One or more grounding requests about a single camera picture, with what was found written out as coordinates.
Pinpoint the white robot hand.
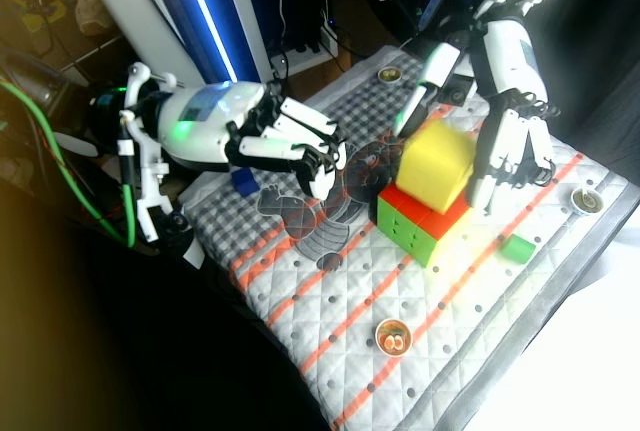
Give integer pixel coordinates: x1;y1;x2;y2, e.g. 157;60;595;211
157;80;350;201
392;17;562;216

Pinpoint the yellow cube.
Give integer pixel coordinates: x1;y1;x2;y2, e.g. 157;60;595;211
394;118;479;215

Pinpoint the small blue cube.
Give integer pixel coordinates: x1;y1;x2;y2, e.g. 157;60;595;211
231;168;259;197

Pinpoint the green cylinder block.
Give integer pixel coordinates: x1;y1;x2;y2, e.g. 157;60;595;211
501;234;536;265

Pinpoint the Rubik's cube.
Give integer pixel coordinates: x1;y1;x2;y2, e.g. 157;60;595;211
375;183;474;269

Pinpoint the white power strip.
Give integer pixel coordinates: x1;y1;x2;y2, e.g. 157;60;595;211
319;22;341;59

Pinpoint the small cup with brown filling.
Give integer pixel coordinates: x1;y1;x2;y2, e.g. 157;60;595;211
570;188;604;215

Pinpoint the grey quilt with printed bear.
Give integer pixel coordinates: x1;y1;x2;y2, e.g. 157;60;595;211
177;43;632;431

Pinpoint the small cup with orange filling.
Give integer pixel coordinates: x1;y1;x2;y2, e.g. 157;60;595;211
374;318;414;358

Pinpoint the green cable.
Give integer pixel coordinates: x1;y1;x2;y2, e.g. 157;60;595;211
0;78;139;248

